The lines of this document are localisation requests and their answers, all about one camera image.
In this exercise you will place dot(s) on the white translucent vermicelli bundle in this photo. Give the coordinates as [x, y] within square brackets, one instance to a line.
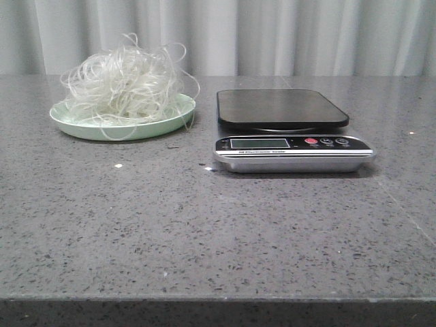
[126, 85]

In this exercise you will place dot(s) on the white pleated curtain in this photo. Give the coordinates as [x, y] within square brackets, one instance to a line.
[228, 38]

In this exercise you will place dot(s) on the light green round plate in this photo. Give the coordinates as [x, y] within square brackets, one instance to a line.
[180, 114]

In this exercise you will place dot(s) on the black silver kitchen scale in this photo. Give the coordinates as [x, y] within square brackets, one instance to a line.
[285, 131]

